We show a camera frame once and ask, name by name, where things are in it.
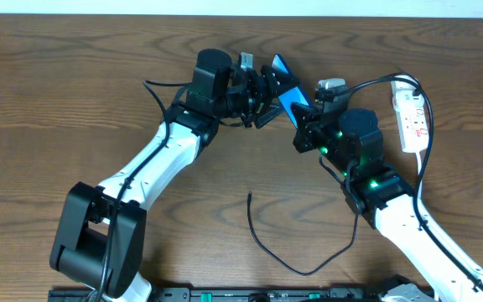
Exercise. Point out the blue Galaxy smartphone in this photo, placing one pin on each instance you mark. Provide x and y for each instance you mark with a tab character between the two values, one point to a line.
296	95

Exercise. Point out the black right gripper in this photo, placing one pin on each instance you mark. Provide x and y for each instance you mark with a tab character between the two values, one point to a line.
309	127

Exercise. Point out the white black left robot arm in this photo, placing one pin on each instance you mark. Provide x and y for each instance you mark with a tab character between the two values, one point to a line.
100	237

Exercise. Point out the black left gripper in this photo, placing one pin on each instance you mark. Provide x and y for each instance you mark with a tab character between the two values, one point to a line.
257	96

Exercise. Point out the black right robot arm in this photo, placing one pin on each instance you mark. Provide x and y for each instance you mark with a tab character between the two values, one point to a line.
352	141

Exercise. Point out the white USB charger adapter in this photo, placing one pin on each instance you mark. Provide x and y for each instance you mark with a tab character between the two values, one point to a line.
406	98

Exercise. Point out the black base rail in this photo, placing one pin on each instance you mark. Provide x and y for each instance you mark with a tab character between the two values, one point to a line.
245	295

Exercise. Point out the white power strip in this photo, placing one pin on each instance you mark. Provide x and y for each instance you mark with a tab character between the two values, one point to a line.
412	124

